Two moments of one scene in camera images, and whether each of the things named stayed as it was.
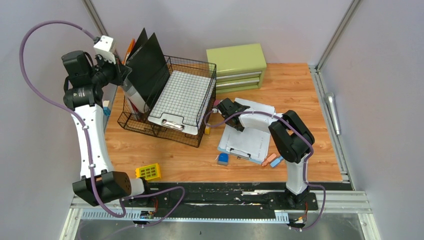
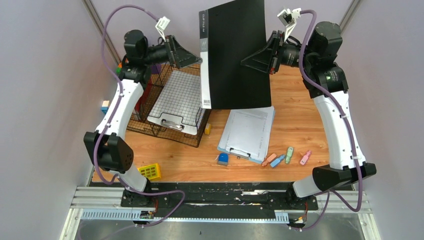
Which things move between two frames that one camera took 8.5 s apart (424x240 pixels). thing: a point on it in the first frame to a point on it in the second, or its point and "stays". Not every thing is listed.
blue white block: [106, 109] stays
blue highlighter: [276, 161] stays
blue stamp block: [223, 159] stays
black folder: [148, 66] to [229, 33]
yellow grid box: [150, 172] stays
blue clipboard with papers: [250, 144] stays
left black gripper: [121, 72] to [179, 57]
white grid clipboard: [182, 102] stays
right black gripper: [238, 105] to [265, 58]
